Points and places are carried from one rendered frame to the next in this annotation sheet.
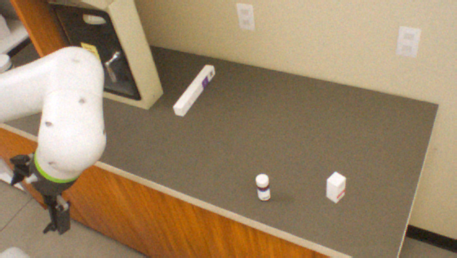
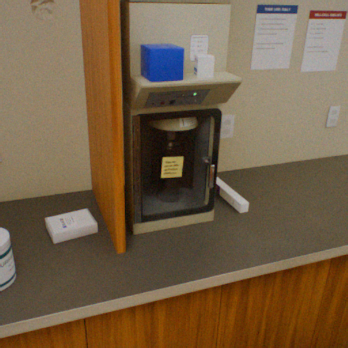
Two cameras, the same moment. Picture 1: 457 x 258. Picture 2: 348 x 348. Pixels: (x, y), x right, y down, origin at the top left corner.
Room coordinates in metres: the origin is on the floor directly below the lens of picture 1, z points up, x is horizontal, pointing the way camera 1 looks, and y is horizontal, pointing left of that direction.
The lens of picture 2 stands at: (0.73, 1.51, 1.75)
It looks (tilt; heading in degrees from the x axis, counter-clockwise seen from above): 25 degrees down; 303
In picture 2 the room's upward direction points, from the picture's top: 2 degrees clockwise
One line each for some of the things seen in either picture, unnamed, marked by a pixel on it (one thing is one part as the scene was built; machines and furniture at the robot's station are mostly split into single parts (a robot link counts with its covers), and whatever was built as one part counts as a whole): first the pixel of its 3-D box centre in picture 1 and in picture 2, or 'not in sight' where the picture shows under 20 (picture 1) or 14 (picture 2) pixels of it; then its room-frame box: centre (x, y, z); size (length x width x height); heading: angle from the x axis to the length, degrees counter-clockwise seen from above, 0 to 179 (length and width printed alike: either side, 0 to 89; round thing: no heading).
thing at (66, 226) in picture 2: not in sight; (71, 225); (1.69, 0.69, 0.96); 0.16 x 0.12 x 0.04; 62
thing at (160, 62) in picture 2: not in sight; (161, 62); (1.39, 0.56, 1.56); 0.10 x 0.10 x 0.09; 54
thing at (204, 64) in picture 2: not in sight; (204, 65); (1.31, 0.45, 1.54); 0.05 x 0.05 x 0.06; 42
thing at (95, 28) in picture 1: (96, 54); (177, 167); (1.38, 0.46, 1.19); 0.30 x 0.01 x 0.40; 54
